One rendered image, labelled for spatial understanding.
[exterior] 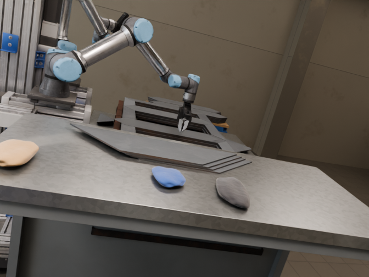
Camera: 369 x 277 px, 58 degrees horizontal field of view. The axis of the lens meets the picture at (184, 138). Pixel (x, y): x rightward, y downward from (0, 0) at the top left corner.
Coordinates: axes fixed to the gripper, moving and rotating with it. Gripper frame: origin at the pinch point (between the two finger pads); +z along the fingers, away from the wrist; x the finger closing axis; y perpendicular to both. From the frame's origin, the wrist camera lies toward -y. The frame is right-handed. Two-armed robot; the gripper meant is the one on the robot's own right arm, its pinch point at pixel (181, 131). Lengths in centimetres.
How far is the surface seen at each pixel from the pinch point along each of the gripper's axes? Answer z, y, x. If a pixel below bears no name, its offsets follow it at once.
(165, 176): -15, -109, 24
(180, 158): -15, -90, 16
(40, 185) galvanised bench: -12, -120, 55
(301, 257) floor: 92, 19, -130
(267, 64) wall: -50, 300, -167
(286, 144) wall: 70, 309, -248
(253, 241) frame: -6, -122, -3
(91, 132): -15, -80, 48
